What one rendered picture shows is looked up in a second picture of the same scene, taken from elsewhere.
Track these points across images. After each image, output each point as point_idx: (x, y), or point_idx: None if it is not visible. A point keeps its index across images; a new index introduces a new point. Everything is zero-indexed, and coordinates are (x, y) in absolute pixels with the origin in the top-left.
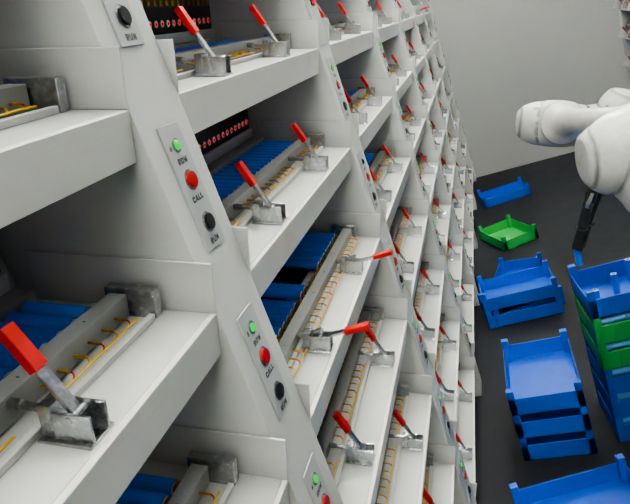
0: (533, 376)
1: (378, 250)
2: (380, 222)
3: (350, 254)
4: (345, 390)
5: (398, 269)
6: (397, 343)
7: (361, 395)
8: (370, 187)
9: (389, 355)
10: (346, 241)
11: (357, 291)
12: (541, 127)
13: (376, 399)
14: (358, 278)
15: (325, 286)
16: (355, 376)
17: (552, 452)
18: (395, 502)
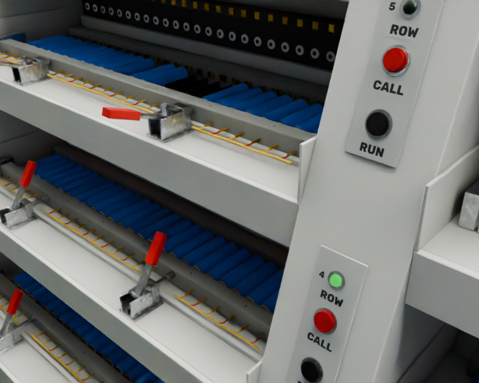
0: None
1: (271, 212)
2: (299, 166)
3: (239, 150)
4: (103, 228)
5: (328, 354)
6: (176, 350)
7: (94, 251)
8: (381, 92)
9: (125, 292)
10: (268, 135)
11: (103, 121)
12: None
13: (78, 265)
14: (139, 131)
15: (132, 95)
16: (129, 255)
17: None
18: (58, 377)
